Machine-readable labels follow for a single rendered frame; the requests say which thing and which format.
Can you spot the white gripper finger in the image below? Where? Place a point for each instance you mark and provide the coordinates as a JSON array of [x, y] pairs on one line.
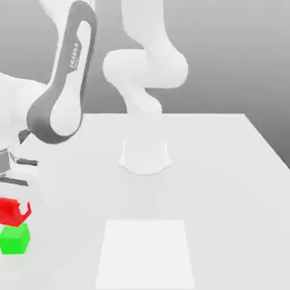
[[24, 207]]

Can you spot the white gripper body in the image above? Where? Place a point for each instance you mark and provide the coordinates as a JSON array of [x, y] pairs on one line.
[[22, 188]]

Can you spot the small red cube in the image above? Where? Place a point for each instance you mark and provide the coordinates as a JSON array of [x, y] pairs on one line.
[[10, 211]]

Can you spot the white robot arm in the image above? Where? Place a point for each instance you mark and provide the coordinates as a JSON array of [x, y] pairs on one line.
[[145, 68]]

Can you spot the small green cube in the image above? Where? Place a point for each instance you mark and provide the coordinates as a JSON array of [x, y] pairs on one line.
[[14, 239]]

